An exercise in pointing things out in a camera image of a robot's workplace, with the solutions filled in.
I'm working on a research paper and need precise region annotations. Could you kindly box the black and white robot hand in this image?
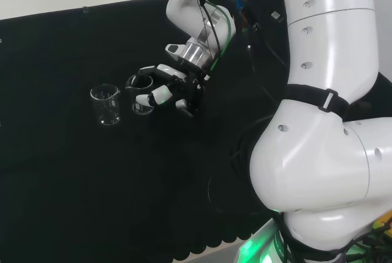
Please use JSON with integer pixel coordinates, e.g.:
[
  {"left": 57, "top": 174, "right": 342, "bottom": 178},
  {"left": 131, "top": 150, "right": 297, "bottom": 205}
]
[{"left": 134, "top": 64, "right": 206, "bottom": 119}]

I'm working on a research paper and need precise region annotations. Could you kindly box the green cable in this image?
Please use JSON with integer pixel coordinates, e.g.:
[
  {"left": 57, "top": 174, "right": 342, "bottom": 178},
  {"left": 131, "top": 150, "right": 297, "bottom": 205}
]
[{"left": 195, "top": 0, "right": 237, "bottom": 72}]

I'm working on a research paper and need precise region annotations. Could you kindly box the black arm strap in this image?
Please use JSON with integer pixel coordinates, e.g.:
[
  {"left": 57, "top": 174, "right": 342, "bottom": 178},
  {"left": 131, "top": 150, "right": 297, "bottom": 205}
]
[{"left": 284, "top": 83, "right": 350, "bottom": 121}]

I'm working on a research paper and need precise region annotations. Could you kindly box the clear glass beaker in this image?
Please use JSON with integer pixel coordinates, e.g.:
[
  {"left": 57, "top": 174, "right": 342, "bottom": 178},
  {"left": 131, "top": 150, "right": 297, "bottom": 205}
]
[
  {"left": 124, "top": 73, "right": 155, "bottom": 116},
  {"left": 89, "top": 83, "right": 122, "bottom": 126}
]

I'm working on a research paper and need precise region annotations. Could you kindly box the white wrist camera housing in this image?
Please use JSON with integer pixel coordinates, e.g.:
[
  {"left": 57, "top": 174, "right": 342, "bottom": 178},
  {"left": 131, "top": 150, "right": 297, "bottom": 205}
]
[{"left": 165, "top": 42, "right": 187, "bottom": 62}]

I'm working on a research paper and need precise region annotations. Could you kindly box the black cable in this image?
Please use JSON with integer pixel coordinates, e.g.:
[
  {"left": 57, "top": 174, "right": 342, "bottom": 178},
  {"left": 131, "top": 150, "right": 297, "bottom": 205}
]
[{"left": 206, "top": 112, "right": 278, "bottom": 215}]

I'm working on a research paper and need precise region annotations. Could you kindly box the black bench cloth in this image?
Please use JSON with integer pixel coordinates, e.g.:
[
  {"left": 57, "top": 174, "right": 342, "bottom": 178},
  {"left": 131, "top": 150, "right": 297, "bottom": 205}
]
[{"left": 0, "top": 0, "right": 289, "bottom": 261}]

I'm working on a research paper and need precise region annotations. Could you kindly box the yellow stop button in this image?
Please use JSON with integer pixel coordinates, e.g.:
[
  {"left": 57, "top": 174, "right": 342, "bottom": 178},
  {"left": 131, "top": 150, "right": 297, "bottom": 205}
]
[{"left": 371, "top": 208, "right": 392, "bottom": 237}]

